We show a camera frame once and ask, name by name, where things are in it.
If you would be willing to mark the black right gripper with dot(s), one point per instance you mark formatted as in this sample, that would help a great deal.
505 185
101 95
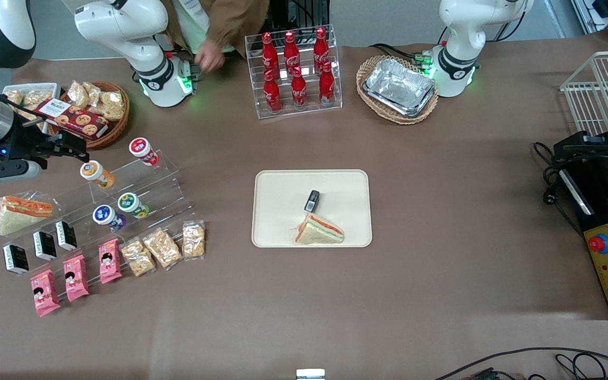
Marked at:
22 143

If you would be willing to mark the green lid gum canister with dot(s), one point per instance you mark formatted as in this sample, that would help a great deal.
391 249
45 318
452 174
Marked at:
131 205

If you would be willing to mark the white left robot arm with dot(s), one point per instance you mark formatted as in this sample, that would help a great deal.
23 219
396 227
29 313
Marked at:
462 53

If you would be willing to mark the grey right arm base connector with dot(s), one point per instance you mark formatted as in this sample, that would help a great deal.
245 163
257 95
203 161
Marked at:
190 71

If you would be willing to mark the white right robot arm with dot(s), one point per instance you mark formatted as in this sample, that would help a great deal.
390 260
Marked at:
124 26

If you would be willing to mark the orange lid gum canister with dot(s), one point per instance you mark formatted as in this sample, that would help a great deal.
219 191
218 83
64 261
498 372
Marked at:
95 174

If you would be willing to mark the white rectangular plastic tray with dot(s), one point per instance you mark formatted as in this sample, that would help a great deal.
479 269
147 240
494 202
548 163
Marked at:
53 89

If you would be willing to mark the red lid gum canister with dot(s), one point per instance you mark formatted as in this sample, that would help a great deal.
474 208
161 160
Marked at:
143 150

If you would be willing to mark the blue lid gum canister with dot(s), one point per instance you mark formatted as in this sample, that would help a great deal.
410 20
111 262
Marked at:
106 216

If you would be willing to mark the aluminium foil tray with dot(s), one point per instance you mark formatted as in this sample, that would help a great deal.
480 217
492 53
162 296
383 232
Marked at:
399 87

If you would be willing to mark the cream plastic serving tray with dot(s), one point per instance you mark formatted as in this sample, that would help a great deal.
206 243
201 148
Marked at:
283 211

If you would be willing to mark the bystander bare hand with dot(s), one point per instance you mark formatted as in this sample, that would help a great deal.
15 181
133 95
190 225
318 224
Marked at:
209 55

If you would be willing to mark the red cookie box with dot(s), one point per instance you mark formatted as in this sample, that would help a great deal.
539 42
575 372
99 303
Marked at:
79 122

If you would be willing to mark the dark brown wicker basket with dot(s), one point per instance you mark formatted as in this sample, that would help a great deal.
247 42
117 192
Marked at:
116 129

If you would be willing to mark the silver metal bar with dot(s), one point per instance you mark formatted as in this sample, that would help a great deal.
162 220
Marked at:
577 192

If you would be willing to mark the black yellow control box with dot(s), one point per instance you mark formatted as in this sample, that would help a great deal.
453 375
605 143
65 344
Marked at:
607 211

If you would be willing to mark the wrapped triangle sandwich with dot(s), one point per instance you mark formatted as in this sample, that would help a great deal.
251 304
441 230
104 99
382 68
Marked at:
317 232
21 214

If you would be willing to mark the small black box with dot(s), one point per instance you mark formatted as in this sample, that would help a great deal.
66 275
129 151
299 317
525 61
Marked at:
16 259
312 201
45 245
66 235

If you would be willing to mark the red emergency stop button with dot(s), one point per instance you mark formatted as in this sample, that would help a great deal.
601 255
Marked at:
599 243

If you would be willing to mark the clear acrylic stepped stand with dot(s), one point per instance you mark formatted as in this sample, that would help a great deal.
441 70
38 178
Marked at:
161 187

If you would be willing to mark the pink snack pack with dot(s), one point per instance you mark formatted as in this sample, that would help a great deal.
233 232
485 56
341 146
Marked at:
110 261
75 278
45 293

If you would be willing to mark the person in brown jacket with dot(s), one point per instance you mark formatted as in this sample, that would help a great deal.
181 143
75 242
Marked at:
230 21

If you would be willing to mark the red cola bottle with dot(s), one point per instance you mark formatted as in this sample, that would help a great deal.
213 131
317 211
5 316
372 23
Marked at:
272 95
327 85
269 55
298 91
321 48
291 53

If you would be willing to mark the light wicker basket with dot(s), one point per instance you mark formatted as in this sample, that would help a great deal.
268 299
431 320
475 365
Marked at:
370 68

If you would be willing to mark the clear acrylic bottle rack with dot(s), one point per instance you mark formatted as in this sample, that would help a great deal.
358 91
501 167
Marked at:
330 100

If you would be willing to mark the black equipment cabinet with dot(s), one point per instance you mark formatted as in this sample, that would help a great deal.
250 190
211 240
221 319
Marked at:
298 13

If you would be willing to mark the small silver device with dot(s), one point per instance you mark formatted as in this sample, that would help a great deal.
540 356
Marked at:
310 374

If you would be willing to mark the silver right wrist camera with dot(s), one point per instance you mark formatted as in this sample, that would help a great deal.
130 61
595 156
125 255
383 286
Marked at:
3 171

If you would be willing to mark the aluminium frame rack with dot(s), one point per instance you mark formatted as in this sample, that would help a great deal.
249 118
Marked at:
605 18

